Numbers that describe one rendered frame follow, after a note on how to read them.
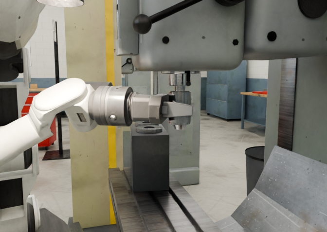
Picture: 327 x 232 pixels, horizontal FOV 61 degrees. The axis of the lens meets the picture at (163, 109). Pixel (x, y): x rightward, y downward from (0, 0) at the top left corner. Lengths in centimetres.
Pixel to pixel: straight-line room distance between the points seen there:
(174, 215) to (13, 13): 66
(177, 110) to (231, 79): 730
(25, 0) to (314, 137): 82
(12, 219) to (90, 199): 126
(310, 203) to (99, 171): 187
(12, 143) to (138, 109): 26
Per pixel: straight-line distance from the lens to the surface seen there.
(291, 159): 87
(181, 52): 49
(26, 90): 112
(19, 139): 63
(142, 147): 89
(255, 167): 248
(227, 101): 784
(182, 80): 57
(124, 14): 56
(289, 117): 87
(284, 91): 89
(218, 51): 51
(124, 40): 55
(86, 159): 238
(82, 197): 249
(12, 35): 86
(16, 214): 132
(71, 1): 53
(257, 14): 55
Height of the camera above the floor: 130
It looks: 7 degrees down
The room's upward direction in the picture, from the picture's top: straight up
